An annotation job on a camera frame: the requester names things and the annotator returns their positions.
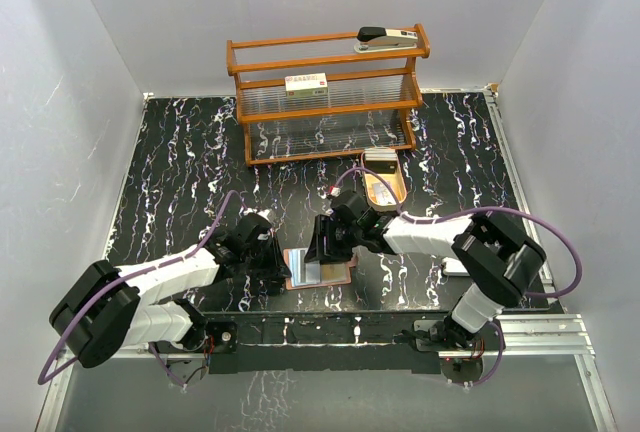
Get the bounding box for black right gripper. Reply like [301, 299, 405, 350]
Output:
[306, 215, 362, 264]

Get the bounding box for pink leather card holder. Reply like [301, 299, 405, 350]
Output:
[283, 248, 358, 291]

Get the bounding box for tan oval plastic tray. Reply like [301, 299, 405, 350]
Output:
[360, 147, 407, 212]

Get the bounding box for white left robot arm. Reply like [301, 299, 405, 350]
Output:
[49, 213, 291, 368]

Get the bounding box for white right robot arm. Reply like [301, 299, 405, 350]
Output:
[304, 190, 546, 349]

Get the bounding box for loose cards in tray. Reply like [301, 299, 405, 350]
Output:
[370, 182, 396, 206]

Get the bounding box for stack of cards in tray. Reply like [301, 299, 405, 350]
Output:
[363, 147, 398, 175]

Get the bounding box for small white flat device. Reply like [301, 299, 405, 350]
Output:
[441, 258, 469, 277]

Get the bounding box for wooden three-tier shelf rack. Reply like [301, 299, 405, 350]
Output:
[226, 23, 431, 166]

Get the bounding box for white staples box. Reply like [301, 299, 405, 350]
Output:
[284, 73, 328, 99]

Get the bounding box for black and white stapler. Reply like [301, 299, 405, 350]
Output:
[354, 26, 418, 54]

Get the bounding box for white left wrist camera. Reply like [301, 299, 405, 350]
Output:
[257, 209, 275, 224]

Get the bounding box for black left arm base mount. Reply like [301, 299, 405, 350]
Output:
[203, 321, 238, 358]

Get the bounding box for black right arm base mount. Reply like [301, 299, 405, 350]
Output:
[398, 318, 473, 351]

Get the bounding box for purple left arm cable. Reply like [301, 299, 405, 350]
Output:
[37, 189, 251, 384]

